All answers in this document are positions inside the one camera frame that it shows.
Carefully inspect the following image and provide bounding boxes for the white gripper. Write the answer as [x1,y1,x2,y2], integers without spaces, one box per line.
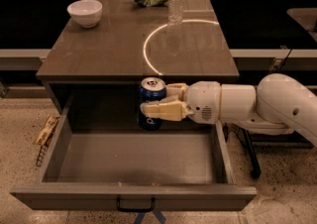
[140,81,221,124]

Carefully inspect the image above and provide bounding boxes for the blue pepsi can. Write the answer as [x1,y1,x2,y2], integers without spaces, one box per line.
[138,77,166,131]

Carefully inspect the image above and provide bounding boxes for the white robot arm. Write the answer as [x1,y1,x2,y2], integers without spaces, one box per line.
[140,73,317,146]

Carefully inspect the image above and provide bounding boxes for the open grey top drawer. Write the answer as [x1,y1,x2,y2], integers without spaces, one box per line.
[11,89,257,211]

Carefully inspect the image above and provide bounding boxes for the grey cabinet with countertop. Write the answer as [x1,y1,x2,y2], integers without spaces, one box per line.
[37,0,239,110]

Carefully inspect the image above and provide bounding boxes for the black cylindrical bar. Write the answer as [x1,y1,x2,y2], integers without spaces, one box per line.
[242,129,262,178]

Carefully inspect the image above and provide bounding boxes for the blue tape cross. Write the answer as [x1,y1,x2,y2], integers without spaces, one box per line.
[134,211,166,224]

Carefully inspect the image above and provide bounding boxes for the white ceramic bowl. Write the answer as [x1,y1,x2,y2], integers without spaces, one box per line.
[67,0,103,28]

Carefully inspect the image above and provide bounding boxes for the black drawer handle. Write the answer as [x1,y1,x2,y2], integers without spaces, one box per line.
[116,197,156,213]

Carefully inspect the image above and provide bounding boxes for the black wire basket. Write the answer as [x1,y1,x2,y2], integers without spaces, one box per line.
[36,145,49,168]

